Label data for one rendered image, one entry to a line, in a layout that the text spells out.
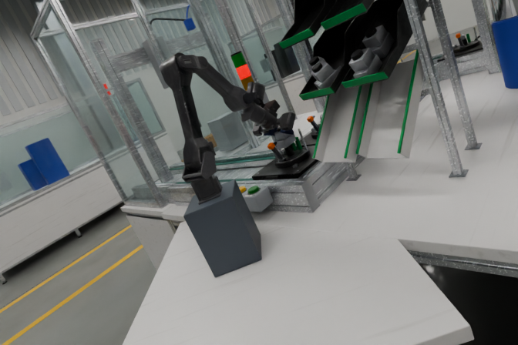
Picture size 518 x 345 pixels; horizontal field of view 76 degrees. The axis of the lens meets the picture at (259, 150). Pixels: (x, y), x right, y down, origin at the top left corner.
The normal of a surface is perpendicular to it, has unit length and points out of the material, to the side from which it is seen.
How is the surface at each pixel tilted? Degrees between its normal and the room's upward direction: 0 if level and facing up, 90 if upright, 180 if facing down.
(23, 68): 90
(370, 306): 0
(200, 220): 90
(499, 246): 0
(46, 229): 90
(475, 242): 0
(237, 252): 90
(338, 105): 45
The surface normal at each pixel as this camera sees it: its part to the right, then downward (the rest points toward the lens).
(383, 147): -0.80, -0.32
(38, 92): 0.66, -0.10
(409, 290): -0.39, -0.89
